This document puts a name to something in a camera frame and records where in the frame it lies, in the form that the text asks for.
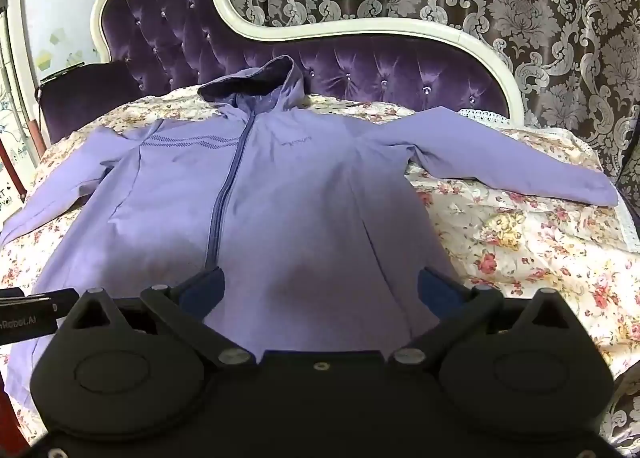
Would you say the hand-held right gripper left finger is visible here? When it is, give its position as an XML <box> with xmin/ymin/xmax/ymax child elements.
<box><xmin>66</xmin><ymin>265</ymin><xmax>259</xmax><ymax>371</ymax></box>

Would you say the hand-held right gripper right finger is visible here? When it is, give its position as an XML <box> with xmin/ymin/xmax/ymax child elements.
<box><xmin>388</xmin><ymin>267</ymin><xmax>577</xmax><ymax>371</ymax></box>

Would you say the lilac hooded zip jacket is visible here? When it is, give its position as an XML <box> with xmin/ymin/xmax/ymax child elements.
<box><xmin>0</xmin><ymin>55</ymin><xmax>621</xmax><ymax>411</ymax></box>

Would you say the floral bed sheet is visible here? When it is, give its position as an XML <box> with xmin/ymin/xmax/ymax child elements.
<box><xmin>0</xmin><ymin>87</ymin><xmax>640</xmax><ymax>439</ymax></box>

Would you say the dark purple velvet cushion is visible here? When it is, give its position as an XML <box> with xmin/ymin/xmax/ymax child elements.
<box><xmin>36</xmin><ymin>61</ymin><xmax>152</xmax><ymax>145</ymax></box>

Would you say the white framed glass door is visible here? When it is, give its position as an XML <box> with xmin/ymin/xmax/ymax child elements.
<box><xmin>0</xmin><ymin>0</ymin><xmax>108</xmax><ymax>149</ymax></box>

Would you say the purple tufted sofa white frame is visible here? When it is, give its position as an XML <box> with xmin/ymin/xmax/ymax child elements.
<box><xmin>90</xmin><ymin>0</ymin><xmax>517</xmax><ymax>120</ymax></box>

